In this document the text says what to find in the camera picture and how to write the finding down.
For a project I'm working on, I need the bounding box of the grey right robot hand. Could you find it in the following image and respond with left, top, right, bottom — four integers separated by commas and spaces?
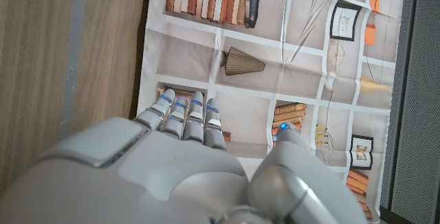
0, 88, 369, 224

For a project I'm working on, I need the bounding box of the printed bookshelf backdrop cloth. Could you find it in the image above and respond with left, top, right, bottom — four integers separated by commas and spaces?
136, 0, 409, 223

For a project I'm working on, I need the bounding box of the dark perforated partition panel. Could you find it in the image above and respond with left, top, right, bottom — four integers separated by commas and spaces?
379, 0, 440, 224

